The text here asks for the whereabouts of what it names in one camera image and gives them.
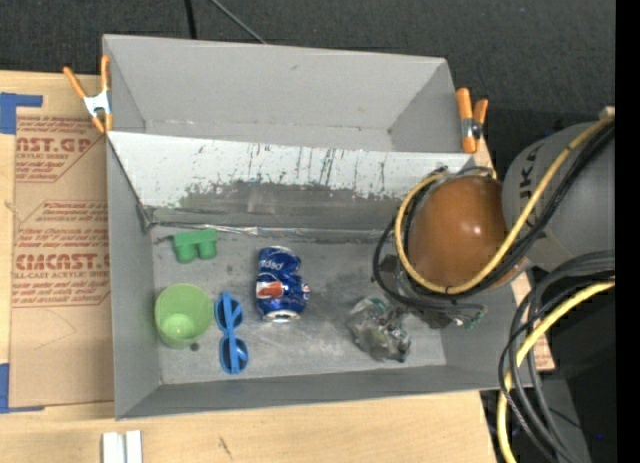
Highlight grey metal bin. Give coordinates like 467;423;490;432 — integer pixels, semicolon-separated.
101;34;524;421

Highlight green plastic cup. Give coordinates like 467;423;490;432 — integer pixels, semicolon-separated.
153;283;215;351

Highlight green toy block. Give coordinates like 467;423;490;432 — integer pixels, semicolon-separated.
171;228;219;265

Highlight clear crumpled plastic bottle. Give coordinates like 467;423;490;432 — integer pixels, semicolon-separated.
347;295;412;363

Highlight brown cardboard board red print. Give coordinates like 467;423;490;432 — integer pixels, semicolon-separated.
0;69;556;415

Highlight blue sunglasses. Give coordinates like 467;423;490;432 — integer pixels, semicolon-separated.
213;291;250;375

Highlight crushed blue soda can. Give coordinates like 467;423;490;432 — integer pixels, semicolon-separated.
254;245;312;323

